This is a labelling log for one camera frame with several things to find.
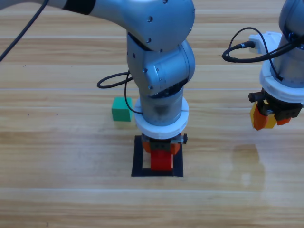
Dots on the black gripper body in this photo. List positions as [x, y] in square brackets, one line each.
[285, 109]
[161, 142]

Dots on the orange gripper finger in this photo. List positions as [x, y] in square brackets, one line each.
[175, 149]
[146, 147]
[259, 121]
[283, 121]

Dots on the yellow wooden block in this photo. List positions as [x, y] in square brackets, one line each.
[271, 123]

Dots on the red wooden block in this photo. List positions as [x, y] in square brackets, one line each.
[161, 161]

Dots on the green wooden block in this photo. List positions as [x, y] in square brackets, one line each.
[120, 111]

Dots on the black tape square outline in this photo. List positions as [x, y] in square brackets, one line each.
[137, 161]

